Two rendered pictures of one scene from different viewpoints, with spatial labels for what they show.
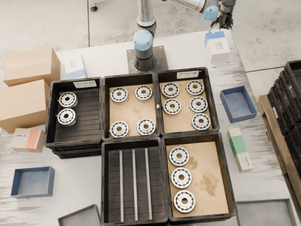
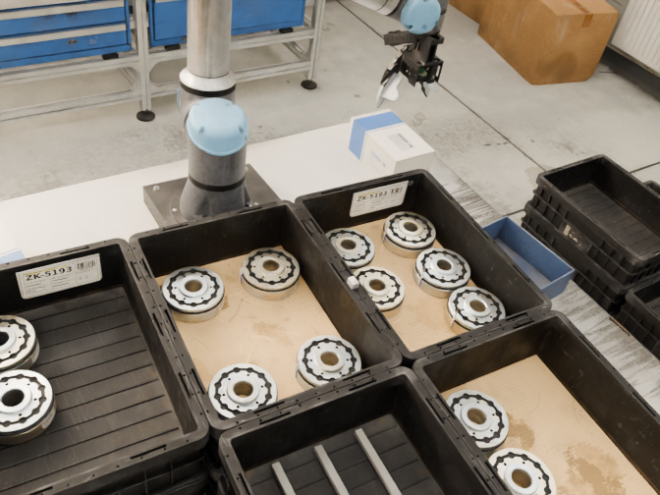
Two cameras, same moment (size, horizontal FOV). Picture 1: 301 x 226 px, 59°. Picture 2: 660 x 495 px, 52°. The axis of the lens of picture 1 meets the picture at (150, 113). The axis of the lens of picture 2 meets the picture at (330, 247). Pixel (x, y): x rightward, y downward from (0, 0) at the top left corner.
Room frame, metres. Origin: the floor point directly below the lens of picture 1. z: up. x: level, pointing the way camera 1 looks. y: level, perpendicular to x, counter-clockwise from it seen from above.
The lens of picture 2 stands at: (0.10, 0.46, 1.71)
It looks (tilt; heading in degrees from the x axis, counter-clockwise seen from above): 43 degrees down; 322
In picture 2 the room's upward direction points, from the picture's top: 10 degrees clockwise
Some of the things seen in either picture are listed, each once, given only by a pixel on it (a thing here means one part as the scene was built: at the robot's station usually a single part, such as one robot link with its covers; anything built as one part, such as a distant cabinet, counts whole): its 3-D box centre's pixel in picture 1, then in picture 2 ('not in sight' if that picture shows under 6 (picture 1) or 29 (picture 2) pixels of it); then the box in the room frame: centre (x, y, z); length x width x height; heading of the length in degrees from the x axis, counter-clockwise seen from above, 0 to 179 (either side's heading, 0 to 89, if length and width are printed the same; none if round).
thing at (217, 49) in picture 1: (216, 46); (389, 148); (1.19, -0.50, 0.75); 0.20 x 0.12 x 0.09; 1
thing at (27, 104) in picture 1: (26, 106); not in sight; (0.88, 0.75, 0.78); 0.30 x 0.22 x 0.16; 97
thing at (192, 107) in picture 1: (198, 104); (443, 267); (0.70, -0.27, 0.86); 0.10 x 0.10 x 0.01
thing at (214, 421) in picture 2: (130, 105); (258, 300); (0.72, 0.10, 0.92); 0.40 x 0.30 x 0.02; 178
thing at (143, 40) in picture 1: (143, 43); (217, 139); (1.14, -0.01, 0.91); 0.13 x 0.12 x 0.14; 165
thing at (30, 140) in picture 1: (28, 140); not in sight; (0.67, 0.74, 0.74); 0.16 x 0.12 x 0.07; 79
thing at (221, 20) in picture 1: (225, 18); (419, 53); (1.16, -0.50, 1.02); 0.09 x 0.08 x 0.12; 1
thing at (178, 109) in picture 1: (172, 106); (376, 287); (0.71, -0.13, 0.86); 0.10 x 0.10 x 0.01
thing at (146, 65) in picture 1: (144, 57); (216, 190); (1.13, -0.01, 0.80); 0.15 x 0.15 x 0.10
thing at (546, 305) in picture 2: (185, 100); (415, 253); (0.71, -0.20, 0.92); 0.40 x 0.30 x 0.02; 178
